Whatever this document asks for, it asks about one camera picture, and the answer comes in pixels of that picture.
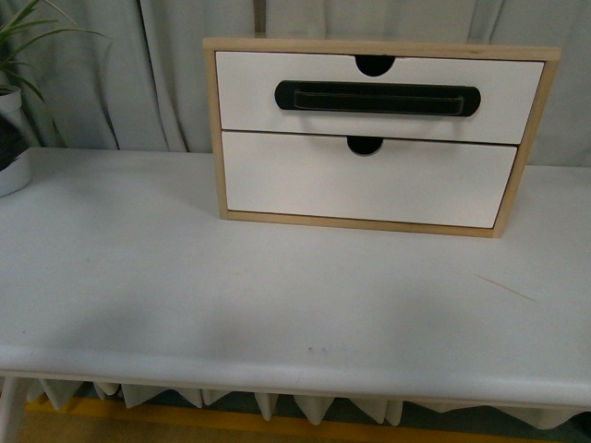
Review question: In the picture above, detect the black drawer handle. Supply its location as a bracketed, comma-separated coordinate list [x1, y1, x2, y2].
[274, 80, 481, 117]

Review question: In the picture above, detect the white drawer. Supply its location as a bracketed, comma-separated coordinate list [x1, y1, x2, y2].
[222, 132, 516, 228]
[216, 52, 543, 144]

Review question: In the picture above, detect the grey curtain backdrop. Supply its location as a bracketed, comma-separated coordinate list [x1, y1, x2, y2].
[20, 1, 590, 166]

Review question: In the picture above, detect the green leafy plant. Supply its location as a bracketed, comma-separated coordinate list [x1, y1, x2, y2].
[1, 0, 106, 102]

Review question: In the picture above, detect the white bottom drawer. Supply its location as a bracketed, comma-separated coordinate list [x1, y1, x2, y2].
[222, 132, 516, 228]

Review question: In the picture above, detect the thin wooden toothpick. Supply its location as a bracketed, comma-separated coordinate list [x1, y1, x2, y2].
[477, 275, 539, 303]

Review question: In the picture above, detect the white top drawer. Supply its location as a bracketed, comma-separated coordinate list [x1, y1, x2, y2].
[216, 52, 543, 144]

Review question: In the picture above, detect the white table skirt cloth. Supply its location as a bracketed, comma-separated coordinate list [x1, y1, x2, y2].
[26, 379, 590, 436]

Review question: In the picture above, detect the white plant pot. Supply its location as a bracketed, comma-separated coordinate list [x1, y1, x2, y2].
[1, 85, 31, 198]

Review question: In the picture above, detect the wooden drawer cabinet frame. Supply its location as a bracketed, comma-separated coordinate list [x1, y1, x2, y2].
[203, 37, 561, 237]

